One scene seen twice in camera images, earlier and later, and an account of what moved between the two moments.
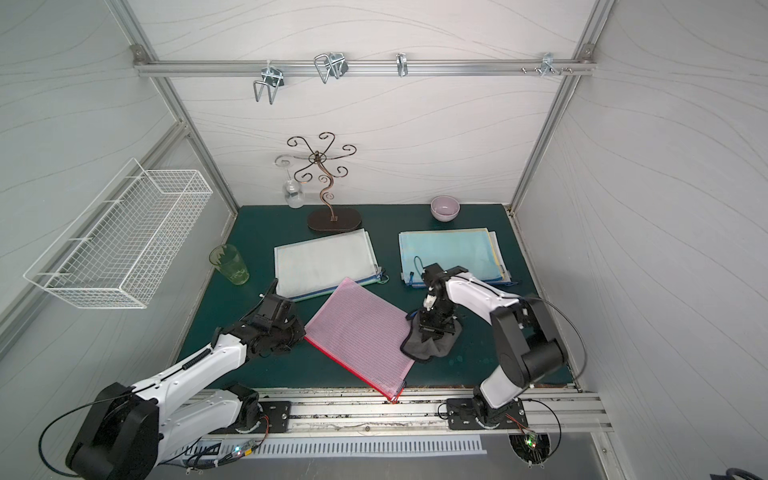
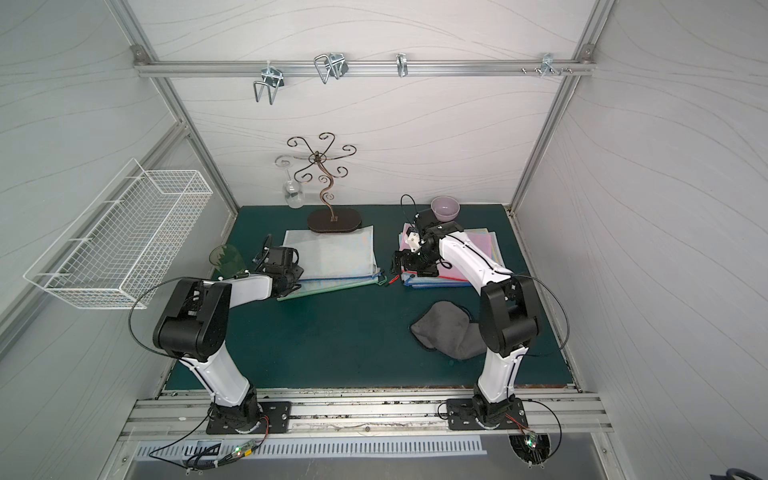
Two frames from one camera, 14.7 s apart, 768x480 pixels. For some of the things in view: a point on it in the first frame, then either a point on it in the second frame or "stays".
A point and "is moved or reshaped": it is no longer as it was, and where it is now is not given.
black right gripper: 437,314 -> 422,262
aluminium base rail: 422,411 stays
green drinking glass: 227,260 stays
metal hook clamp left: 273,78 stays
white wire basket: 116,254 stays
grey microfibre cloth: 416,347 is moved or reshaped
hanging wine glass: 294,193 stays
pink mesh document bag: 362,334 -> 481,239
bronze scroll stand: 324,220 stays
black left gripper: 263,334 -> 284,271
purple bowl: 445,208 stays
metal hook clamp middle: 333,63 stays
